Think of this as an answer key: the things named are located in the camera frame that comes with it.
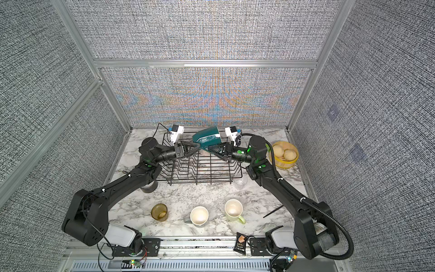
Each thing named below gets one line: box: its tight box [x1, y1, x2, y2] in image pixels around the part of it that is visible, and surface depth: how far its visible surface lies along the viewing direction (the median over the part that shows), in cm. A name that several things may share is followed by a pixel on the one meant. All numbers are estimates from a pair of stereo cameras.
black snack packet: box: [233, 231, 247, 256], surface depth 75 cm
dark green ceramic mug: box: [192, 125, 223, 151], surface depth 68 cm
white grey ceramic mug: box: [184, 206, 210, 227], surface depth 76 cm
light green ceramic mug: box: [224, 198, 246, 225], surface depth 79 cm
